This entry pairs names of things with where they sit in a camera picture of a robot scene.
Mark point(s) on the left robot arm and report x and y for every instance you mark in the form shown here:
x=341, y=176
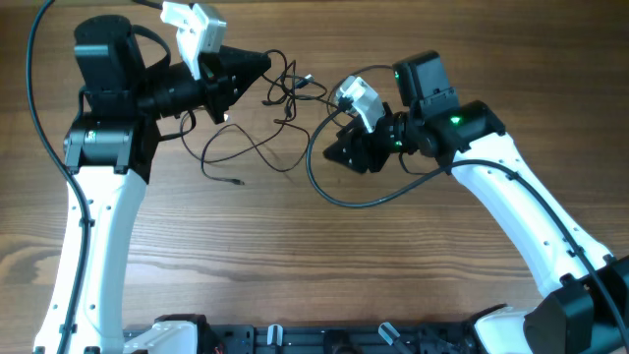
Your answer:
x=108, y=153

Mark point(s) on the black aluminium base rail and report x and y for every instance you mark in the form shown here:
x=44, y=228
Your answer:
x=344, y=339

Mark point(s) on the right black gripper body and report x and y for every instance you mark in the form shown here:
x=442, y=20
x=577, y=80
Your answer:
x=378, y=143

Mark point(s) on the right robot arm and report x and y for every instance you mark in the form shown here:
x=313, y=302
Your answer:
x=584, y=286

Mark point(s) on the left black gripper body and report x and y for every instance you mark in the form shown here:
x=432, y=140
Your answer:
x=216, y=87

